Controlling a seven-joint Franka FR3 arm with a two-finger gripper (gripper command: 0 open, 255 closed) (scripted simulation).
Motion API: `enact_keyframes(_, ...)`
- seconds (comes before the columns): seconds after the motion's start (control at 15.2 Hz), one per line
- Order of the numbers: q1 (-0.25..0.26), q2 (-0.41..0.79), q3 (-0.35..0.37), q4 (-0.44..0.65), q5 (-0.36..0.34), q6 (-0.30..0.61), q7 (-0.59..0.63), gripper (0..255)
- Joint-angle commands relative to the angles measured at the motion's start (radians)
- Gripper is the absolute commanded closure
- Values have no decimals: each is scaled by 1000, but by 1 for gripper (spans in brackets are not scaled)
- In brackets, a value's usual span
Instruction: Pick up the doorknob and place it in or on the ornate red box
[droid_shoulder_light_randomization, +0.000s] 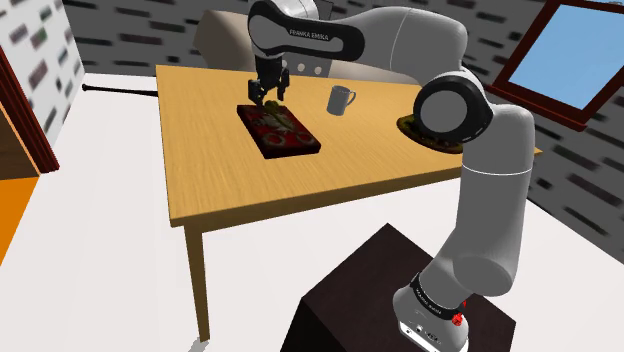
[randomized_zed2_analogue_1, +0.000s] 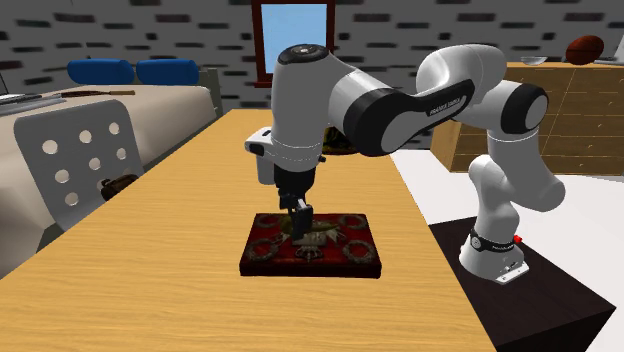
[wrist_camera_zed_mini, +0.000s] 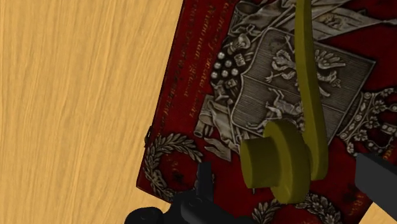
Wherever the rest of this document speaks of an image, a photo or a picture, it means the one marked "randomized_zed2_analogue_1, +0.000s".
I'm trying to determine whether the brown flat stick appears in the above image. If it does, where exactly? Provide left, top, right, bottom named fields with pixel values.
left=60, top=88, right=137, bottom=99

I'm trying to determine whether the grey chair with round holes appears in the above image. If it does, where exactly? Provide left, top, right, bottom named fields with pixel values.
left=12, top=98, right=146, bottom=233

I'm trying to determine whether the red ornate book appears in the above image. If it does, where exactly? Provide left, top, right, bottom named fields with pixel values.
left=238, top=212, right=383, bottom=281

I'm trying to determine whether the blue pillow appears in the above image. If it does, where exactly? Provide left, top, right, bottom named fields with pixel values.
left=66, top=58, right=136, bottom=86
left=135, top=58, right=201, bottom=87

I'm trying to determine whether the grey laptop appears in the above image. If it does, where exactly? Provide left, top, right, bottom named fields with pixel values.
left=0, top=71, right=67, bottom=117

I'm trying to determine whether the beige bed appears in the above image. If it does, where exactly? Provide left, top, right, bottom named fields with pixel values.
left=0, top=84, right=219, bottom=280

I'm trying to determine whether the brown football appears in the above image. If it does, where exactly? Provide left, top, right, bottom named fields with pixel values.
left=564, top=34, right=606, bottom=67

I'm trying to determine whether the wooden dresser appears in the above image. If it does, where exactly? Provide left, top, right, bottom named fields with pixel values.
left=430, top=61, right=624, bottom=177

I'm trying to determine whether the light wooden table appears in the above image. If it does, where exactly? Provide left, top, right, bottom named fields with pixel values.
left=0, top=108, right=498, bottom=352

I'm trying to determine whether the dark yellow-green object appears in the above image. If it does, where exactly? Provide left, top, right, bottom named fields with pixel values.
left=321, top=126, right=360, bottom=157

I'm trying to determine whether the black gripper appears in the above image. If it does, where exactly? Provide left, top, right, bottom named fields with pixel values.
left=272, top=163, right=316, bottom=241

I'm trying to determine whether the red framed window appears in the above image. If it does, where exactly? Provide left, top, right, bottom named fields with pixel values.
left=250, top=0, right=337, bottom=89

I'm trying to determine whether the dark brown object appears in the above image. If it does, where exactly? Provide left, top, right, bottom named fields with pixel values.
left=100, top=173, right=141, bottom=203

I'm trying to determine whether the dark robot stand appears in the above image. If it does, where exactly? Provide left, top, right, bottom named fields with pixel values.
left=427, top=216, right=618, bottom=352

